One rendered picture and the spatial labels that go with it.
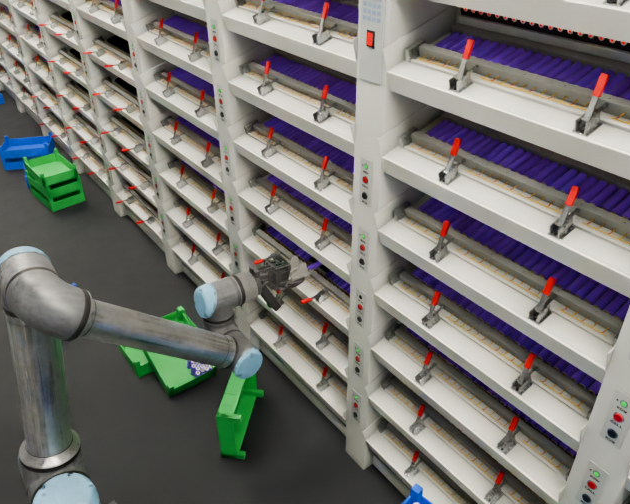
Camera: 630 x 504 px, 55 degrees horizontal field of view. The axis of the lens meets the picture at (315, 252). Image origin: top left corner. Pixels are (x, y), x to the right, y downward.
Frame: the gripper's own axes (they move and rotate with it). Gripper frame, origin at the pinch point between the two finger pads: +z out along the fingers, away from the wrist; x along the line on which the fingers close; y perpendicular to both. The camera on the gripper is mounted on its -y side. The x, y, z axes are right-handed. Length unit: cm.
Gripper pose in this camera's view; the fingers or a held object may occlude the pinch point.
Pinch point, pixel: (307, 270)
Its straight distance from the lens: 186.7
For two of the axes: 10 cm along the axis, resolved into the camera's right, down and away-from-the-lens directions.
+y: 0.4, -8.5, -5.2
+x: -5.8, -4.4, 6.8
